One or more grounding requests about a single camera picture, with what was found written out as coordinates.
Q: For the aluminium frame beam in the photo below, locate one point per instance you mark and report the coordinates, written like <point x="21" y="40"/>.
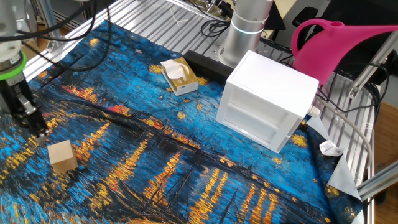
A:
<point x="379" y="179"/>

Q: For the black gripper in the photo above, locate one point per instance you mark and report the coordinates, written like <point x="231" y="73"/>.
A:
<point x="17" y="99"/>

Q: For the white plastic drawer box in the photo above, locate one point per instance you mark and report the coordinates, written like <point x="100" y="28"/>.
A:
<point x="273" y="81"/>

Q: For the white label tag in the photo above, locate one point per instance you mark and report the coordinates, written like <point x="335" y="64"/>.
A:
<point x="331" y="147"/>

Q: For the yellow tissue pack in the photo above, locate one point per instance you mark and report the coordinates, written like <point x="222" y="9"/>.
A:
<point x="183" y="82"/>

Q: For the aluminium frame post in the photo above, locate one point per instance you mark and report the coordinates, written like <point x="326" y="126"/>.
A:
<point x="370" y="68"/>
<point x="48" y="18"/>

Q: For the small wooden block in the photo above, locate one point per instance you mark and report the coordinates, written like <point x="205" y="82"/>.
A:
<point x="62" y="155"/>

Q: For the pink watering can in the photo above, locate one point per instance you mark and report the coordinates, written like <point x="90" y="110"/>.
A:
<point x="323" y="46"/>

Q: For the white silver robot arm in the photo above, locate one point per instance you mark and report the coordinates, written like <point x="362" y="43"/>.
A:
<point x="245" y="34"/>

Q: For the blue starry painting tablecloth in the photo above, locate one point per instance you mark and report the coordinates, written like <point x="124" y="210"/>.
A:
<point x="186" y="130"/>

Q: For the black foam strip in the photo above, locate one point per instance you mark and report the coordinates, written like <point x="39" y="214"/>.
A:
<point x="211" y="67"/>

